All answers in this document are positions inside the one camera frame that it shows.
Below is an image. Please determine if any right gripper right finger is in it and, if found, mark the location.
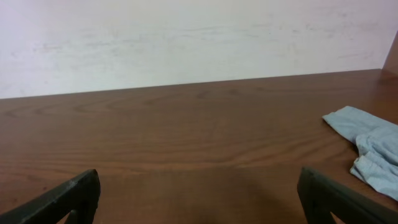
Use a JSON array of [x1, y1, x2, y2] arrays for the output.
[[297, 167, 397, 224]]

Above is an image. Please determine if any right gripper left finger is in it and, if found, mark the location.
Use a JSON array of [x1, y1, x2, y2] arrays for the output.
[[1, 169, 101, 224]]

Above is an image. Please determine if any light blue t-shirt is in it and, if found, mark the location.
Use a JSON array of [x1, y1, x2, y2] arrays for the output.
[[323, 106, 397, 200]]

